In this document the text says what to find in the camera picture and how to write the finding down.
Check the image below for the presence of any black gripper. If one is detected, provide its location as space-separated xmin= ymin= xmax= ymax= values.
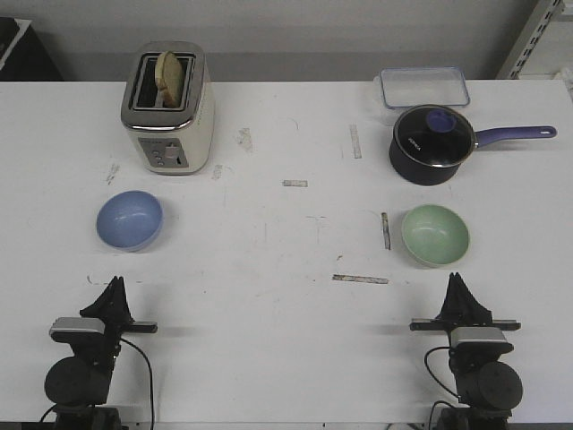
xmin=71 ymin=276 xmax=158 ymax=372
xmin=409 ymin=272 xmax=521 ymax=379

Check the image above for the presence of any green plastic bowl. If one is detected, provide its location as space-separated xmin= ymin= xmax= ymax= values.
xmin=401 ymin=204 xmax=470 ymax=268

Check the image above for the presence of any blue plastic bowl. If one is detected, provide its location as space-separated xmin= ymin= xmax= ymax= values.
xmin=96 ymin=190 xmax=164 ymax=252

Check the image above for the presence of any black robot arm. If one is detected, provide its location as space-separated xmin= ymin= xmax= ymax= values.
xmin=44 ymin=276 xmax=158 ymax=429
xmin=409 ymin=272 xmax=524 ymax=429

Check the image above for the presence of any dark blue saucepan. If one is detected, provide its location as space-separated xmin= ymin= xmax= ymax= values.
xmin=389 ymin=120 xmax=557 ymax=186

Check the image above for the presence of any glass pot lid blue knob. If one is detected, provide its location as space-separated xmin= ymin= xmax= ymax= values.
xmin=394 ymin=104 xmax=475 ymax=168

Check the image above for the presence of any cream two-slot toaster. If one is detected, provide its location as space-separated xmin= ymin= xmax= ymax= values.
xmin=121 ymin=41 xmax=215 ymax=176

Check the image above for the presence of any clear plastic food container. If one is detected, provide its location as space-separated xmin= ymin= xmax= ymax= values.
xmin=373 ymin=66 xmax=471 ymax=125

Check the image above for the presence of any slice of toast bread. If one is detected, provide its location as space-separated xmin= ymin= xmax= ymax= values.
xmin=154 ymin=51 xmax=184 ymax=108

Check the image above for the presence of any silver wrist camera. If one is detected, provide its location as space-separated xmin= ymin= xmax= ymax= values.
xmin=449 ymin=327 xmax=514 ymax=354
xmin=48 ymin=317 xmax=105 ymax=345

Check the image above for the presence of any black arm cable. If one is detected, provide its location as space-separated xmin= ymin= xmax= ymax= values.
xmin=38 ymin=338 xmax=156 ymax=426
xmin=423 ymin=346 xmax=462 ymax=426

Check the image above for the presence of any white metal shelf frame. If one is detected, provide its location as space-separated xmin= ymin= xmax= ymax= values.
xmin=496 ymin=1 xmax=572 ymax=80

